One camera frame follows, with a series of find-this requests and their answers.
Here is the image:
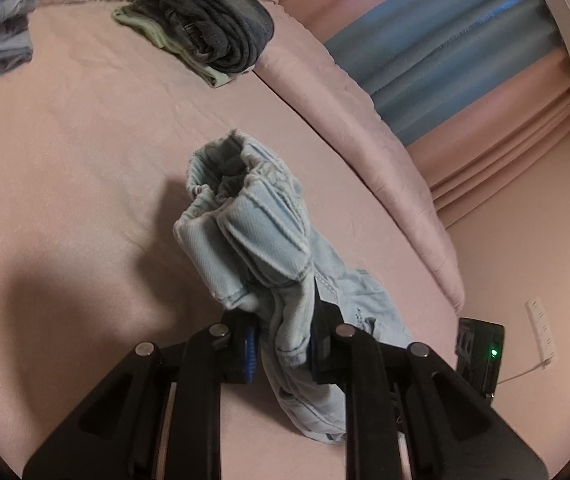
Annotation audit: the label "blue curtain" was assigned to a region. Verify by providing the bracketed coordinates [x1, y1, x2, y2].
[322, 0, 570, 150]

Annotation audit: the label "pink curtain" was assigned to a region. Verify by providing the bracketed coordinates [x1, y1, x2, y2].
[407, 57, 570, 227]
[267, 0, 523, 43]

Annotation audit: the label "pink quilt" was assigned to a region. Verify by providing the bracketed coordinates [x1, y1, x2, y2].
[165, 0, 466, 312]

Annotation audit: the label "folded dark denim pants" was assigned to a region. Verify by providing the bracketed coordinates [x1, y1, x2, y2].
[152, 0, 276, 75]

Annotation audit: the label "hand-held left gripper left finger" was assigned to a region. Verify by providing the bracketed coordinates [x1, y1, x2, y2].
[22, 310, 262, 480]

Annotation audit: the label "white power strip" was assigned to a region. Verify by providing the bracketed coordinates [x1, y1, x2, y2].
[525, 299, 556, 370]

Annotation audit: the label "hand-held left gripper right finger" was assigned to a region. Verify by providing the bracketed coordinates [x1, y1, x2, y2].
[307, 282, 548, 480]

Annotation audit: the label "light blue strawberry pants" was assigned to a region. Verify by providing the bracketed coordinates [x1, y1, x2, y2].
[172, 130, 416, 446]

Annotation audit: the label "folded light green garment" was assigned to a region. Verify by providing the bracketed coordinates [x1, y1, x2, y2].
[112, 4, 228, 88]

